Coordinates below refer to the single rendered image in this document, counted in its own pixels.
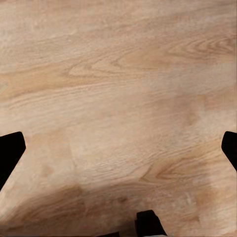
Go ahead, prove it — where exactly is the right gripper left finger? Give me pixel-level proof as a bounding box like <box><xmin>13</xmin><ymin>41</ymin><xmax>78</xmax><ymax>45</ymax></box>
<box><xmin>0</xmin><ymin>131</ymin><xmax>26</xmax><ymax>190</ymax></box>

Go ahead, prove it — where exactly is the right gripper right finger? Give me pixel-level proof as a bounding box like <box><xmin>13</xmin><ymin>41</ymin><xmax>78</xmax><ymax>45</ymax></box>
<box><xmin>221</xmin><ymin>131</ymin><xmax>237</xmax><ymax>171</ymax></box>

